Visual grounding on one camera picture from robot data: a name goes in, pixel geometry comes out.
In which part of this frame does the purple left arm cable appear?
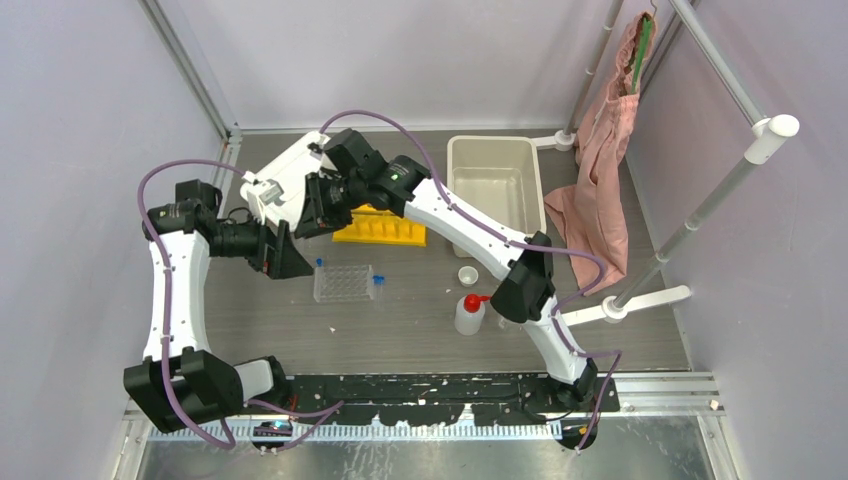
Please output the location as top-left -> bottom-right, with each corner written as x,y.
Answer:
135,158 -> 346,454

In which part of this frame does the white red wash bottle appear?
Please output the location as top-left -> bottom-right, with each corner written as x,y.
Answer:
454,294 -> 491,336

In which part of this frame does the white garment rack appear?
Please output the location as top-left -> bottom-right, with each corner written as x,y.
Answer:
528,1 -> 800,331

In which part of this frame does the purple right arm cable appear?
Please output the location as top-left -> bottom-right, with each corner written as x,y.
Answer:
317,109 -> 624,454

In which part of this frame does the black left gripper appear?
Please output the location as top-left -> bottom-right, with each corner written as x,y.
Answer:
209,206 -> 313,279

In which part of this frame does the small white cup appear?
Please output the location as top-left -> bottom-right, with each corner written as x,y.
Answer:
457,265 -> 479,287

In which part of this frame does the pink cloth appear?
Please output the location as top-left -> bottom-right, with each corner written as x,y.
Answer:
544,11 -> 658,296

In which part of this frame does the aluminium frame rail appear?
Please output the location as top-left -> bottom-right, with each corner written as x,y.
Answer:
123,374 -> 727,444

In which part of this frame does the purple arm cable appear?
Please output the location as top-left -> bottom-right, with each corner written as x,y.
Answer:
135,158 -> 346,454
317,109 -> 624,454

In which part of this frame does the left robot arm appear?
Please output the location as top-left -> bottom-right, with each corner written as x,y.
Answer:
123,180 -> 313,433

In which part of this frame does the yellow test tube rack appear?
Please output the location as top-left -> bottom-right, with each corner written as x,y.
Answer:
332,205 -> 427,247

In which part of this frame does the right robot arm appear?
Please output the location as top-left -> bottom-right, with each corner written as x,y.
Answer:
287,129 -> 598,411

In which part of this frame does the clear acrylic tube tray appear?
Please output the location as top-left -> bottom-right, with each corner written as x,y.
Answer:
313,265 -> 375,303

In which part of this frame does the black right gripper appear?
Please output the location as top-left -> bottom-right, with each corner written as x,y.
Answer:
296,171 -> 367,240

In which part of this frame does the green clothes hanger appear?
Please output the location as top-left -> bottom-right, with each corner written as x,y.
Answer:
630,14 -> 654,94

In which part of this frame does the beige plastic bin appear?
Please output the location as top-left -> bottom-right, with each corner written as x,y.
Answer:
447,135 -> 546,236

